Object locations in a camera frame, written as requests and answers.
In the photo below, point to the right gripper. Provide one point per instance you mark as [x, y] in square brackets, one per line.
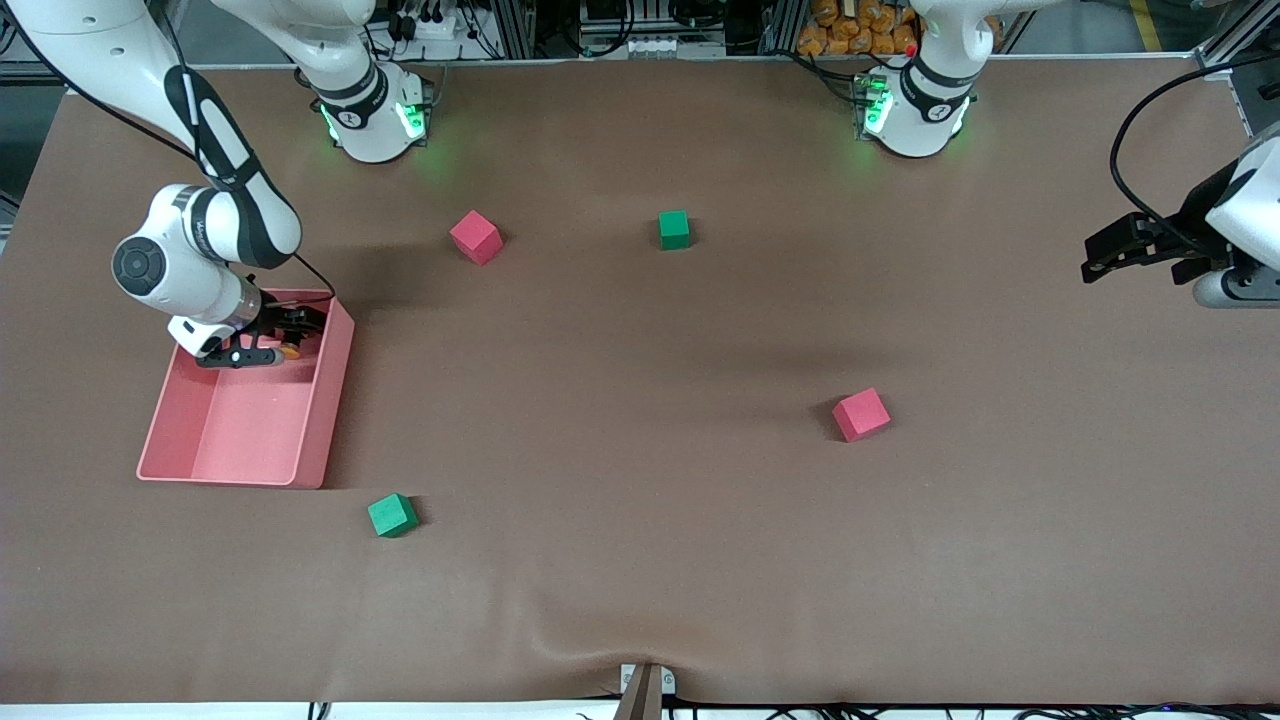
[274, 320]

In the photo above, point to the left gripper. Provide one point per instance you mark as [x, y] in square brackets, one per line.
[1192, 221]

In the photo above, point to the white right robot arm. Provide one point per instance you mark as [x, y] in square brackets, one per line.
[230, 180]

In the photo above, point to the pink plastic tray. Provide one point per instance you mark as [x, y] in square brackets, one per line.
[250, 430]

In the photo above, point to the pink foam cube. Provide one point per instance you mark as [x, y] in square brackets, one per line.
[475, 238]
[860, 415]

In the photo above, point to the green foam cube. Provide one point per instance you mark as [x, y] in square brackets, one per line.
[674, 230]
[391, 516]

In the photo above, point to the white power strip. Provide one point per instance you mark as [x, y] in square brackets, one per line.
[440, 28]

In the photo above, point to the orange packaged goods pile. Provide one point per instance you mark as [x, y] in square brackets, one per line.
[840, 35]

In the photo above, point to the brown table mat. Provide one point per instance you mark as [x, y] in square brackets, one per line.
[640, 560]

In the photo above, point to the white terminal strip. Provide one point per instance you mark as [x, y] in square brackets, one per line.
[660, 46]

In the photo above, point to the grey metal table clamp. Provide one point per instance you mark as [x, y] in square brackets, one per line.
[645, 695]

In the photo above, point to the aluminium frame corner strut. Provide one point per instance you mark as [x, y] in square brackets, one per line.
[1215, 62]
[30, 70]

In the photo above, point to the aluminium profile post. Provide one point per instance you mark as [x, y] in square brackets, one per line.
[780, 25]
[512, 25]

